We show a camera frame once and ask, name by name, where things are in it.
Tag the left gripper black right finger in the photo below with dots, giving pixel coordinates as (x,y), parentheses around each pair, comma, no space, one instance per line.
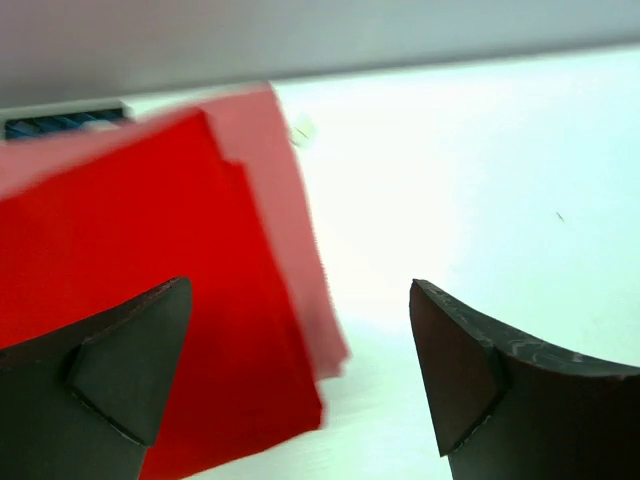
(506,405)

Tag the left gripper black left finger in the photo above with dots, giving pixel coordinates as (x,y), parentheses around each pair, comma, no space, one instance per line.
(86,401)

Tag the red t shirt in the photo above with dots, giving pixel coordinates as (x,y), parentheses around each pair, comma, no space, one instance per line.
(160,206)

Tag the folded teal t shirt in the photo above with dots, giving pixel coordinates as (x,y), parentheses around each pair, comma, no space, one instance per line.
(31,127)

